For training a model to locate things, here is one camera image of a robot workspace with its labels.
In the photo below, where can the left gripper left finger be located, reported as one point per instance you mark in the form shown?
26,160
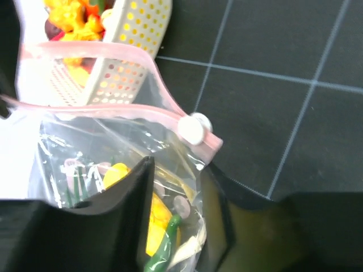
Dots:
106,232

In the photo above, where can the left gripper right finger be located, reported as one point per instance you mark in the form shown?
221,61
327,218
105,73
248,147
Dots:
311,231

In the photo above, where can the green toy scallion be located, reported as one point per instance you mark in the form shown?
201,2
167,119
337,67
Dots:
76,187

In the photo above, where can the yellow toy corn cob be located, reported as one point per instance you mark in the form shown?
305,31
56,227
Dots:
158,221

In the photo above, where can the green toy chili pepper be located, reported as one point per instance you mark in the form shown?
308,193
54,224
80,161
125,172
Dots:
161,259

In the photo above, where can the clear pink-dotted zip bag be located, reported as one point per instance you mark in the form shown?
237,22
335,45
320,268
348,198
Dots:
40,145

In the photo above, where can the yellow toy banana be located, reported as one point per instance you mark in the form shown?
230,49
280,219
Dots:
116,173

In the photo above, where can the white perforated plastic basket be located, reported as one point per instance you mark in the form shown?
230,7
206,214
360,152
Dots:
119,69

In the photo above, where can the orange toy bell pepper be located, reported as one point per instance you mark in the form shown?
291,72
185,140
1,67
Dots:
74,20

